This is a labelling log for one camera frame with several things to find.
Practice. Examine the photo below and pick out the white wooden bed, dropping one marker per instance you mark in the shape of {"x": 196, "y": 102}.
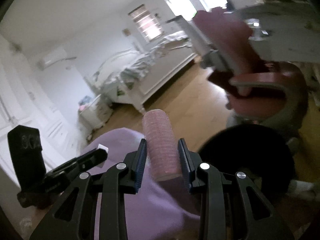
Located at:
{"x": 132, "y": 77}

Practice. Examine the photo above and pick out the white bottle cap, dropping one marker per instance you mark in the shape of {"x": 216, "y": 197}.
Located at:
{"x": 102, "y": 155}

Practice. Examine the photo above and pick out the white bedside nightstand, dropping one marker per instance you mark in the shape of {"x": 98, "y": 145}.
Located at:
{"x": 96, "y": 113}

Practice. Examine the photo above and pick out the purple round tablecloth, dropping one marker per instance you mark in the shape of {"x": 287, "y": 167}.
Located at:
{"x": 160, "y": 210}

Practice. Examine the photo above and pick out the white wall air conditioner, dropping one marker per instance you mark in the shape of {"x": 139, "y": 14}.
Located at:
{"x": 57, "y": 55}

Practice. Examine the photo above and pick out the pink grey desk chair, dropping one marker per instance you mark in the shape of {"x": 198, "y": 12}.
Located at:
{"x": 274, "y": 94}

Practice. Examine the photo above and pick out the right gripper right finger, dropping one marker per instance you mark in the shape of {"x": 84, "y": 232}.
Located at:
{"x": 232, "y": 206}

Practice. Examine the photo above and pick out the black round trash bin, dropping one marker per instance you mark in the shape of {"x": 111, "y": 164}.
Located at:
{"x": 260, "y": 152}

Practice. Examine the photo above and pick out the white wardrobe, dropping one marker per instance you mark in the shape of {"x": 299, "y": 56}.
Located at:
{"x": 23, "y": 102}

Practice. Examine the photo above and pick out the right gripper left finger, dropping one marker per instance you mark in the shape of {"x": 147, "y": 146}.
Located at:
{"x": 93, "y": 206}

